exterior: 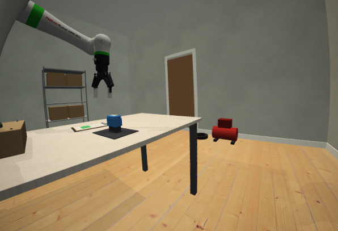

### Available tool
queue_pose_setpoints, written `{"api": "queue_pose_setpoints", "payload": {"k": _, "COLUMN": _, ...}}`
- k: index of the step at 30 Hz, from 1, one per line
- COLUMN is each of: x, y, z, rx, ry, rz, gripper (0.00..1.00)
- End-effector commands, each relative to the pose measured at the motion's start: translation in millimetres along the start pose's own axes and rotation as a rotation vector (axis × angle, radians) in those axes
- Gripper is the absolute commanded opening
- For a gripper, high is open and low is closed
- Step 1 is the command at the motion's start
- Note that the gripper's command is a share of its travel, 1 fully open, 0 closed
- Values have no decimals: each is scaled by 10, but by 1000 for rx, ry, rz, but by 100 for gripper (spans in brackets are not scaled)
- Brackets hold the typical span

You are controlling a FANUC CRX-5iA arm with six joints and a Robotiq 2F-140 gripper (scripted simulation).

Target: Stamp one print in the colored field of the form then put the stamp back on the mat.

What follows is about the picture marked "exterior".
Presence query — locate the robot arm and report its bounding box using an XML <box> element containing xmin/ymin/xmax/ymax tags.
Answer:
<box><xmin>0</xmin><ymin>0</ymin><xmax>111</xmax><ymax>65</ymax></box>

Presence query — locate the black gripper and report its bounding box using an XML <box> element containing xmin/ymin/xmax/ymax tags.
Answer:
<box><xmin>92</xmin><ymin>64</ymin><xmax>114</xmax><ymax>98</ymax></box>

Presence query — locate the blue self-inking stamp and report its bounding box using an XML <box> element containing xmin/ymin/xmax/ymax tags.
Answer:
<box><xmin>107</xmin><ymin>115</ymin><xmax>122</xmax><ymax>133</ymax></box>

